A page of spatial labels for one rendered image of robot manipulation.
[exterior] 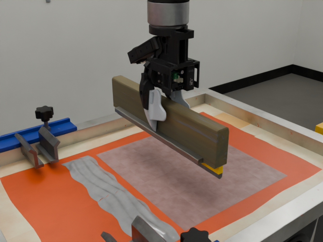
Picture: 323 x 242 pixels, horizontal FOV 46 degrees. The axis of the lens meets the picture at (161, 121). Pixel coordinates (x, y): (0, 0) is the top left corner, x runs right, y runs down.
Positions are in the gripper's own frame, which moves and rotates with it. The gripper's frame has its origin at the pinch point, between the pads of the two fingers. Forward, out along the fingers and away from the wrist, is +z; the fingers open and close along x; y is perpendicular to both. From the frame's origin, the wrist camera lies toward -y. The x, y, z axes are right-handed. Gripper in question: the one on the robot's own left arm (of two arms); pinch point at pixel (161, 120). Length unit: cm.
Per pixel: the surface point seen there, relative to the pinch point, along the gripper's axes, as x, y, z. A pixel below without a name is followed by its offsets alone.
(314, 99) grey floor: 294, -134, 108
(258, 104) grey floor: 237, -158, 108
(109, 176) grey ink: -9.8, -6.1, 13.0
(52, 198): -22.7, -6.8, 13.6
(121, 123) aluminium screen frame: 5.4, -25.6, 11.7
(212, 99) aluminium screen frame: 36.7, -22.2, 11.1
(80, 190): -17.0, -5.8, 13.6
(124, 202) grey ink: -11.9, 3.8, 13.2
